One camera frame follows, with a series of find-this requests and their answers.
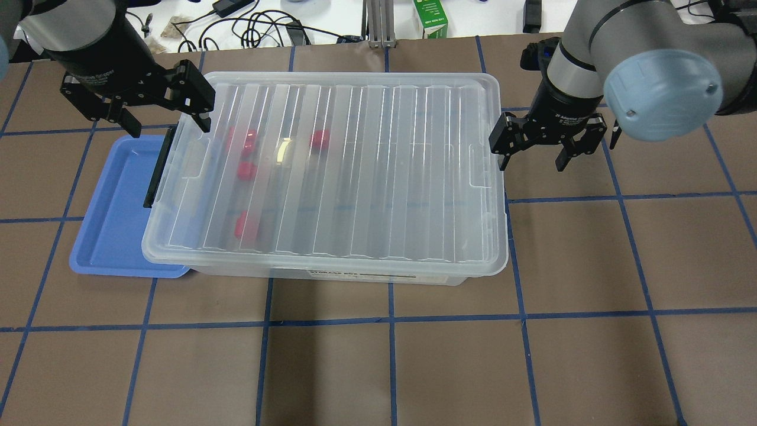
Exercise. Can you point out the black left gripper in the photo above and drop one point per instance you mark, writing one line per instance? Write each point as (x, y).
(105, 66)

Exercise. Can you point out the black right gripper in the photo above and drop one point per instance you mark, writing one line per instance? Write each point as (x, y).
(562, 108)

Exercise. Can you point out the clear plastic box lid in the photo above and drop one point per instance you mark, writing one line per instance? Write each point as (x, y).
(357, 172)

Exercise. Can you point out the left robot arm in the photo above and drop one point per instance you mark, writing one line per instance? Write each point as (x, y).
(108, 66)

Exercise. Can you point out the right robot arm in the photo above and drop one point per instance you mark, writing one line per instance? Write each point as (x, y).
(661, 77)

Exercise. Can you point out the blue plastic tray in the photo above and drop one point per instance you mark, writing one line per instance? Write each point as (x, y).
(109, 240)

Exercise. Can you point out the clear plastic storage box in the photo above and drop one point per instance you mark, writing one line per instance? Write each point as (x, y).
(331, 275)

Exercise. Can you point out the black power adapter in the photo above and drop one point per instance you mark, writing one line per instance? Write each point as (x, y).
(225, 8)

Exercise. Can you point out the green white carton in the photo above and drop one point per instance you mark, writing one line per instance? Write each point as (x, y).
(431, 19)

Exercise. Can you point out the black box latch handle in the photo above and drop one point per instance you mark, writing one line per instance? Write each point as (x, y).
(159, 167)

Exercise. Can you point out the aluminium frame post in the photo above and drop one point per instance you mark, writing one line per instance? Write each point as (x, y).
(378, 24)

